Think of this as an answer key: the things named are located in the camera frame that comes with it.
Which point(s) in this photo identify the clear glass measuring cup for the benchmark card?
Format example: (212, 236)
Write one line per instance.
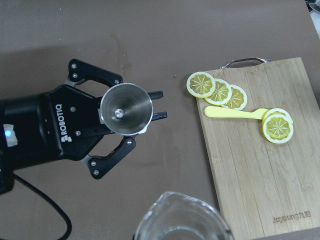
(176, 216)

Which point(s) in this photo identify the steel jigger shaker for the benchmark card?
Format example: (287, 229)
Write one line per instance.
(126, 109)

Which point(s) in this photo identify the lemon slice under front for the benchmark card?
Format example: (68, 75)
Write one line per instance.
(276, 111)

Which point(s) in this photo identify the bamboo cutting board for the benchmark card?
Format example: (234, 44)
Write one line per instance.
(266, 189)

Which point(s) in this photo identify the top lemon slice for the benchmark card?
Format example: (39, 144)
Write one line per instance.
(201, 84)

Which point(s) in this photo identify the yellow plastic knife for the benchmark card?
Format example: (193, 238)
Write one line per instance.
(220, 112)

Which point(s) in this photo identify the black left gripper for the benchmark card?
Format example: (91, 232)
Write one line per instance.
(65, 124)

